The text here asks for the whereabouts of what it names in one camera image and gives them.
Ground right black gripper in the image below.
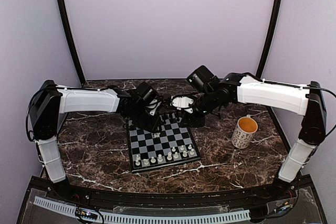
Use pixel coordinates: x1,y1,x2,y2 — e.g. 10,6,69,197
179,89,219,127

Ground black grey chessboard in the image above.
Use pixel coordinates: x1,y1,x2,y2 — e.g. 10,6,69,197
126,112,201,173

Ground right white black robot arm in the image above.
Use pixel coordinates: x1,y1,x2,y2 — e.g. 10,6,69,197
172,66,329,200

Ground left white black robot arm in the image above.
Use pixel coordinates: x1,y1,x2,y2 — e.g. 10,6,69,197
25,80,163,201

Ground white patterned mug yellow inside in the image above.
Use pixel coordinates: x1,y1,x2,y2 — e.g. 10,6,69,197
231,115,258,149

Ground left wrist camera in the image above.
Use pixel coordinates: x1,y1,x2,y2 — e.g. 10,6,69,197
146,99,162,116

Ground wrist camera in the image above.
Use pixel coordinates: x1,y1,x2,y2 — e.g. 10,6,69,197
146,99,162,116
170,96,194,113

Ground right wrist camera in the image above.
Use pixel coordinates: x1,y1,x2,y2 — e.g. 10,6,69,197
170,96,194,113

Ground black front rail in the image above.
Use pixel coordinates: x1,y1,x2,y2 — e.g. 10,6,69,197
44,183,297,209

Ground white slotted cable duct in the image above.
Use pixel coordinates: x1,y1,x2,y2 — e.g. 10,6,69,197
33,196,250,223

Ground left black frame post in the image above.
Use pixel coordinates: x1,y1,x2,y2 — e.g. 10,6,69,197
57,0,86,85

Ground black frame post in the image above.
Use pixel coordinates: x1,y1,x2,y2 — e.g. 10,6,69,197
256,0,281,78
57,0,86,85

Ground right black frame post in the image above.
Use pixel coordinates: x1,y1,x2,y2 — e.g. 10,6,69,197
256,0,281,78

